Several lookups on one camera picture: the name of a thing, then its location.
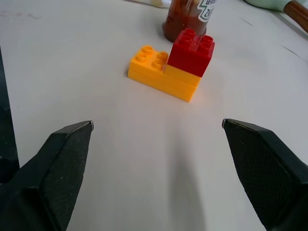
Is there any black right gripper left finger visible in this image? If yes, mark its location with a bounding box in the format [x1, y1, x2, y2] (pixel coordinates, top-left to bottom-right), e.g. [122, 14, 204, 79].
[0, 120, 94, 231]

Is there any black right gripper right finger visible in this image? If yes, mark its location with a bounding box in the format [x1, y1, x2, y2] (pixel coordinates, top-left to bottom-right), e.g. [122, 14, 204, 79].
[221, 118, 308, 231]

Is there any red toy building brick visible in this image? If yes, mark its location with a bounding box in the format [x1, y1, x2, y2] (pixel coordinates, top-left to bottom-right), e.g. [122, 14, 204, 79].
[167, 28, 216, 78]

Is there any yellow toy building brick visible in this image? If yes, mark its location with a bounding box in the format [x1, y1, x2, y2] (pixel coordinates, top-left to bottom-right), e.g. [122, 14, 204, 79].
[127, 45, 201, 103]

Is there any mint green pot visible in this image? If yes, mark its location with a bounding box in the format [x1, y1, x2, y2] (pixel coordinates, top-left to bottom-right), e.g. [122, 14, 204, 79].
[243, 0, 295, 13]

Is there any brown sauce bottle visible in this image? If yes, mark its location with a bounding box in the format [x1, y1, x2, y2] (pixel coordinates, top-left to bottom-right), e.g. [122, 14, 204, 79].
[162, 0, 218, 44]

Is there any brown wooden pot handle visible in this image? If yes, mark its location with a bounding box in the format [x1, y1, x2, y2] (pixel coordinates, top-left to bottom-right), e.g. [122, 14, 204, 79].
[283, 0, 308, 30]

